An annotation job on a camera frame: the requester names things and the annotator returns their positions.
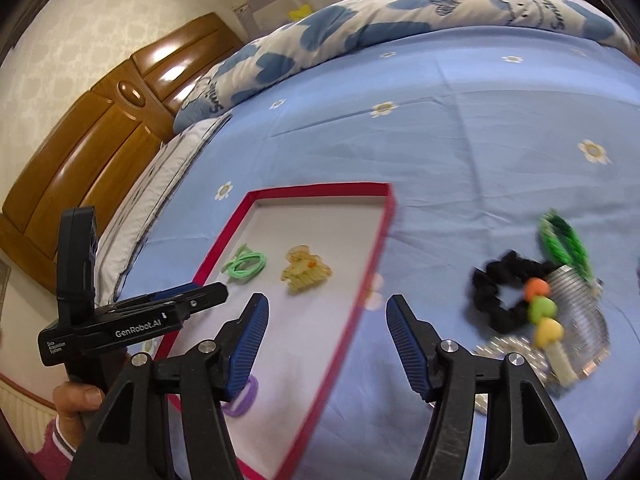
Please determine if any green braided bracelet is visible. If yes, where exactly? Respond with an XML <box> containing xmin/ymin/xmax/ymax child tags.
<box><xmin>538</xmin><ymin>208</ymin><xmax>603</xmax><ymax>293</ymax></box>

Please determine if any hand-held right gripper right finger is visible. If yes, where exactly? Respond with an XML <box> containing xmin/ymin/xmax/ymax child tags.
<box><xmin>385</xmin><ymin>294</ymin><xmax>588</xmax><ymax>480</ymax></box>

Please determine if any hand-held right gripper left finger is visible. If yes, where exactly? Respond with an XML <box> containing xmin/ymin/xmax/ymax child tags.
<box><xmin>75</xmin><ymin>292</ymin><xmax>271</xmax><ymax>480</ymax></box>

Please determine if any clear comb with coloured balls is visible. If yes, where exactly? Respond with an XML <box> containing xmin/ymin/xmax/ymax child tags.
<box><xmin>524</xmin><ymin>266</ymin><xmax>612</xmax><ymax>387</ymax></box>

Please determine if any person's left forearm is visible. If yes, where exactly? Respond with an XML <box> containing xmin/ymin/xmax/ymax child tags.
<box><xmin>27</xmin><ymin>416</ymin><xmax>85</xmax><ymax>477</ymax></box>

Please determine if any purple hair tie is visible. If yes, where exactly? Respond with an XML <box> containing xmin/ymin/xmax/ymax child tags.
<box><xmin>221</xmin><ymin>374</ymin><xmax>260</xmax><ymax>418</ymax></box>

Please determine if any green hair tie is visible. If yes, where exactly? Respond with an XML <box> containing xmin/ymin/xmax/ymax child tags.
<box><xmin>221</xmin><ymin>244</ymin><xmax>268</xmax><ymax>279</ymax></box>

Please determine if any wooden headboard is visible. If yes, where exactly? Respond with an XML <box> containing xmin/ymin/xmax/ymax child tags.
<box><xmin>0</xmin><ymin>12</ymin><xmax>246</xmax><ymax>293</ymax></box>

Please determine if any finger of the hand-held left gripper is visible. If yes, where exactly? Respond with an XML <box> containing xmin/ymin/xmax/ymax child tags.
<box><xmin>149</xmin><ymin>282</ymin><xmax>229</xmax><ymax>322</ymax></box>
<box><xmin>102</xmin><ymin>283</ymin><xmax>202</xmax><ymax>314</ymax></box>

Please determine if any red cardboard box tray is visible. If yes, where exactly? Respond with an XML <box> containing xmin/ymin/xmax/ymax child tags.
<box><xmin>152</xmin><ymin>182</ymin><xmax>397</xmax><ymax>480</ymax></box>

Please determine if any yellow transparent hair claw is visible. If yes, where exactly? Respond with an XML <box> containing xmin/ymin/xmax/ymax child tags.
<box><xmin>280</xmin><ymin>244</ymin><xmax>333</xmax><ymax>292</ymax></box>

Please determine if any grey striped pillow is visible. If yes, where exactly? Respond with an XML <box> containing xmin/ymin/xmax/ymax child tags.
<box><xmin>95</xmin><ymin>112</ymin><xmax>233</xmax><ymax>311</ymax></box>

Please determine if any black scrunchie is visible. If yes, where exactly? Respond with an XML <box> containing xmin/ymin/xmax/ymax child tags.
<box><xmin>470</xmin><ymin>250</ymin><xmax>558</xmax><ymax>333</ymax></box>

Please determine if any person's left hand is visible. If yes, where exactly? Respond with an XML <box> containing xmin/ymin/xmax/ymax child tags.
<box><xmin>52</xmin><ymin>382</ymin><xmax>106</xmax><ymax>437</ymax></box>

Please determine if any white duvet with blue hearts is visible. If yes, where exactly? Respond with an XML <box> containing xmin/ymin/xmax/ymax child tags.
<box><xmin>172</xmin><ymin>0</ymin><xmax>633</xmax><ymax>131</ymax></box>

